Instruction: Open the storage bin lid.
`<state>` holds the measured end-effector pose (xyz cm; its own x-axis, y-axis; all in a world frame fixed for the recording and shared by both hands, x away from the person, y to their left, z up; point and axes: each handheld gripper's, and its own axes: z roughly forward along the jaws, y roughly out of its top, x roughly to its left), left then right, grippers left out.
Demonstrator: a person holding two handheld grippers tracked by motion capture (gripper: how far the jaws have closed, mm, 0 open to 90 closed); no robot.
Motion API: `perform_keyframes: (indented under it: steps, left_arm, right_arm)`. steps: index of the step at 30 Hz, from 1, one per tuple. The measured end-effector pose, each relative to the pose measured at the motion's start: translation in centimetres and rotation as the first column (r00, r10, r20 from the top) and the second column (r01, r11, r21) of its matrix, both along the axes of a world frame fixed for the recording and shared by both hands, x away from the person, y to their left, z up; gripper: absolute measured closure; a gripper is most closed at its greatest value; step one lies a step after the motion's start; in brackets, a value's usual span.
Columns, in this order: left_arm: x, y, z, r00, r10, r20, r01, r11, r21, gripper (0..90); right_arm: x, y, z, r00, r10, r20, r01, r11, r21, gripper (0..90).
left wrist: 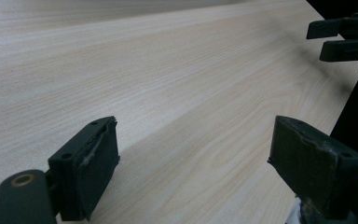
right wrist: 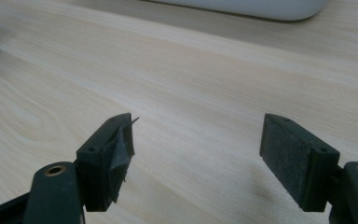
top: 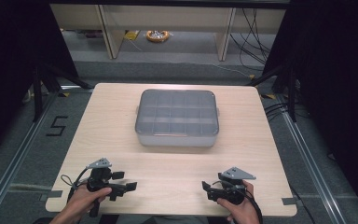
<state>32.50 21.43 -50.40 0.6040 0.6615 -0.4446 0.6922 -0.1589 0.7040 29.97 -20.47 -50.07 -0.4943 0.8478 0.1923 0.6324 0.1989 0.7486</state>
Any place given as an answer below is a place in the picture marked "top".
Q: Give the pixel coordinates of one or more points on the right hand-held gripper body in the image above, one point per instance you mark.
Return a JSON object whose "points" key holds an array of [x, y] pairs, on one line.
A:
{"points": [[233, 188]]}

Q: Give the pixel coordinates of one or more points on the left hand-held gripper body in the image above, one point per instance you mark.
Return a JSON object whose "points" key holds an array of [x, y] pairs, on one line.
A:
{"points": [[99, 178]]}

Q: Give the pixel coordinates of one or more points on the person's right hand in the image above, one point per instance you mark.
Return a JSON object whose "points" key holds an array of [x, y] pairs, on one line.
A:
{"points": [[245, 211]]}

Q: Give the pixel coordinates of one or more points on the person's left hand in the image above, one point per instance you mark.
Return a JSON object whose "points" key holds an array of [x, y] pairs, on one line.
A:
{"points": [[81, 199]]}

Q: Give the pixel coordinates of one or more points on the person's grey clothing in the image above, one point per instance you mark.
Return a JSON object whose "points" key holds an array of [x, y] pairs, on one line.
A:
{"points": [[161, 219]]}

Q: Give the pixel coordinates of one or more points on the grey tape strip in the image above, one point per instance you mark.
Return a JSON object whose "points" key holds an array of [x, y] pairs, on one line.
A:
{"points": [[52, 195], [289, 201]]}

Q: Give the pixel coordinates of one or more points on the grey compartment storage box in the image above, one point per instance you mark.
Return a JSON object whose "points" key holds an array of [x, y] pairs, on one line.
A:
{"points": [[177, 117]]}

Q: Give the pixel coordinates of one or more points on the yellow floor tape piece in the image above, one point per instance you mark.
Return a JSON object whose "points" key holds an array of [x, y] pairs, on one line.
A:
{"points": [[269, 96], [63, 94]]}

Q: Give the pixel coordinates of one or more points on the black metal stand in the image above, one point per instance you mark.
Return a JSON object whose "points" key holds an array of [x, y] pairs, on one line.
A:
{"points": [[38, 93], [292, 93]]}

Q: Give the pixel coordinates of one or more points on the yellow packet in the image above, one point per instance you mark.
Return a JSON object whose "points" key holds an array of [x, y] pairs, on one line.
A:
{"points": [[132, 34]]}

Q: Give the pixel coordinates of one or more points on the black curtain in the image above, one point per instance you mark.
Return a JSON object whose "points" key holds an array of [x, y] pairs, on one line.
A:
{"points": [[341, 77], [9, 62]]}

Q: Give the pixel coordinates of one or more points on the aluminium floor rail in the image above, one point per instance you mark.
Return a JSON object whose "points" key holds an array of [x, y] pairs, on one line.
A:
{"points": [[15, 161], [310, 161]]}

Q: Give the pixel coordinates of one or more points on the white desk frame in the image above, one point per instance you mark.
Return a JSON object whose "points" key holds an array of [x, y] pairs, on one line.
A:
{"points": [[167, 18]]}

